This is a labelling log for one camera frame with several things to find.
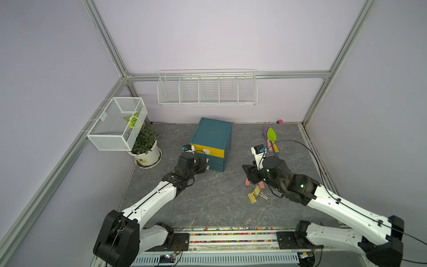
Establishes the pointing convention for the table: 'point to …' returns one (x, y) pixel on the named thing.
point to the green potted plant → (145, 139)
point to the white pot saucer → (144, 167)
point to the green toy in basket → (132, 119)
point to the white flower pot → (151, 158)
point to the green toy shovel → (272, 136)
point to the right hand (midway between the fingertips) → (247, 163)
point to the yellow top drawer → (208, 150)
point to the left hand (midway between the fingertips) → (204, 161)
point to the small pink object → (281, 121)
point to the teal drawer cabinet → (213, 138)
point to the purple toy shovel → (265, 133)
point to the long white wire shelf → (207, 87)
